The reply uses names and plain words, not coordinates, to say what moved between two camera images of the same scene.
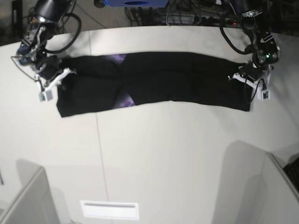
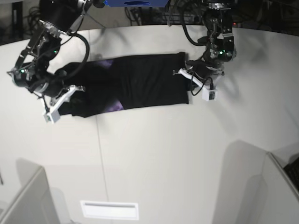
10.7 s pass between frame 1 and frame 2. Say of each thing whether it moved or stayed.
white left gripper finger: moved
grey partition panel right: stayed
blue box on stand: stayed
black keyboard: stayed
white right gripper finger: moved
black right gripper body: moved
